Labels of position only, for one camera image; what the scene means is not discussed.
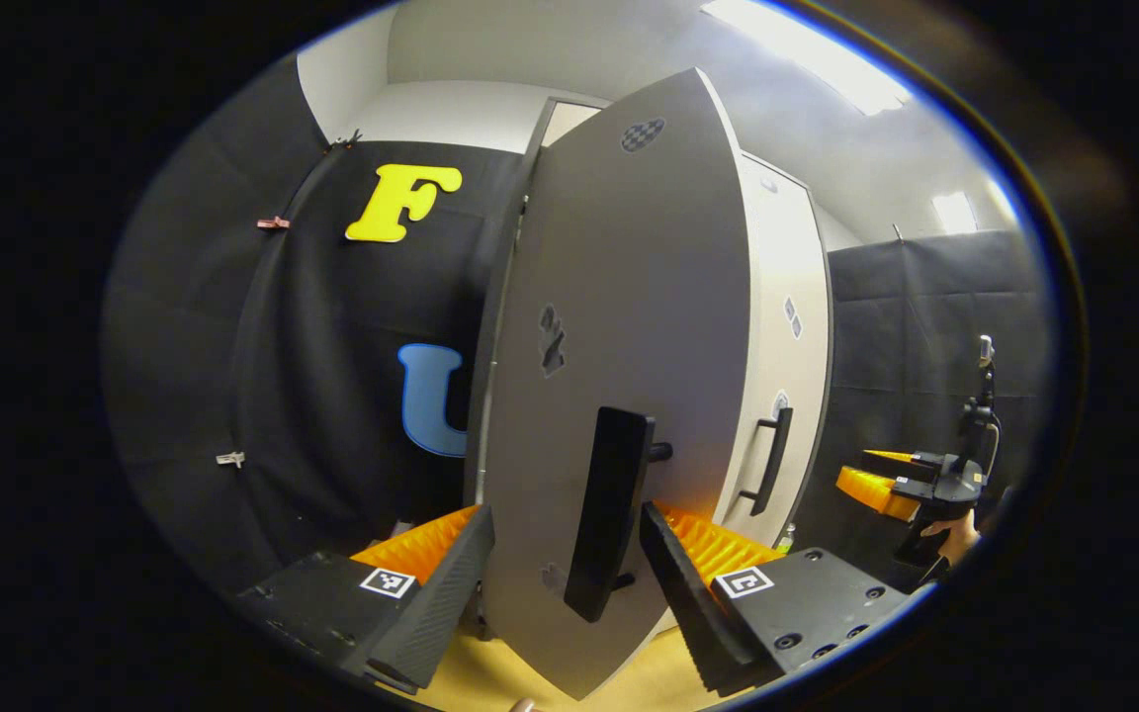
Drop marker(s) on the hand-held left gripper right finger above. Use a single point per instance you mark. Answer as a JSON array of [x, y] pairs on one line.
[[683, 598]]

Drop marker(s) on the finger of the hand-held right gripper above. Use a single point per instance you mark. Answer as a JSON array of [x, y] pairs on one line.
[[871, 489], [891, 462]]

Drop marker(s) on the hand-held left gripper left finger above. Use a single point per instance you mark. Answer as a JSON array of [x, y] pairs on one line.
[[451, 593]]

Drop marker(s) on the white shoe cabinet door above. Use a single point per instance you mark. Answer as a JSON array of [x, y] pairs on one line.
[[777, 247], [629, 297]]

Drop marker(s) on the white shoe cabinet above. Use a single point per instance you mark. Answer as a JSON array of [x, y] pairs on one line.
[[513, 232]]

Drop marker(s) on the black backdrop cloth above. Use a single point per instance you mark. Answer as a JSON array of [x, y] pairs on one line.
[[916, 326], [332, 346]]

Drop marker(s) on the square ceiling light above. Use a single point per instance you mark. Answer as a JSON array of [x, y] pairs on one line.
[[953, 213]]

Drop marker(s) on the white clip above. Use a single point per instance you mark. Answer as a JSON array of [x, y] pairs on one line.
[[230, 459]]

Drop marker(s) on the red clip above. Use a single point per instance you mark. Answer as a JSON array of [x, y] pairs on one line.
[[273, 223]]

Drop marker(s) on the long ceiling light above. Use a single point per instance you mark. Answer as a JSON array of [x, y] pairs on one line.
[[817, 49]]

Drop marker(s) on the black clip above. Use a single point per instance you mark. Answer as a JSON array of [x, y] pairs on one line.
[[350, 138]]

